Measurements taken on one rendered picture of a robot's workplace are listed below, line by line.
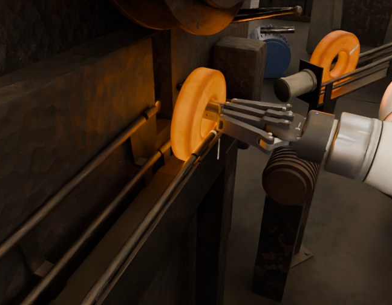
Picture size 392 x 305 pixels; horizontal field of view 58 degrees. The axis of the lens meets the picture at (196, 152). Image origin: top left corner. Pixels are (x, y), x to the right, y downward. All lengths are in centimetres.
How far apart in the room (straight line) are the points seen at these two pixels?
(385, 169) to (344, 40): 52
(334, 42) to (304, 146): 47
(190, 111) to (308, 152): 18
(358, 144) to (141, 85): 31
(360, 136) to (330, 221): 107
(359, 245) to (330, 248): 11
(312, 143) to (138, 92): 26
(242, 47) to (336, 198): 107
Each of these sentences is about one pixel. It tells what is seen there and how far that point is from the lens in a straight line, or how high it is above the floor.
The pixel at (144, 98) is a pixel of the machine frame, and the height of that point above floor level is 78.
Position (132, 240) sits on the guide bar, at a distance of 43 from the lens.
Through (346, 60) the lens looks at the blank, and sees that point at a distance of 103.
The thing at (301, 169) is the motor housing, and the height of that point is 52.
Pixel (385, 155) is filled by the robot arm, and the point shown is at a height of 76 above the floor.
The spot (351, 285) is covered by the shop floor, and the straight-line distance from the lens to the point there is 137.
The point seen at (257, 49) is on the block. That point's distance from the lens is 75.
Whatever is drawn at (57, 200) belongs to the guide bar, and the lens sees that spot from 43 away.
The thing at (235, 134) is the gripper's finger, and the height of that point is 74.
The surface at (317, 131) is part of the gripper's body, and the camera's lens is 52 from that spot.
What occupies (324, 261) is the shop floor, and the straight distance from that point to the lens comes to 140.
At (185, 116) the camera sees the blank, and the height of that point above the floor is 77.
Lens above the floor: 101
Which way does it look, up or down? 33 degrees down
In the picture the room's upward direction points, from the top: 1 degrees clockwise
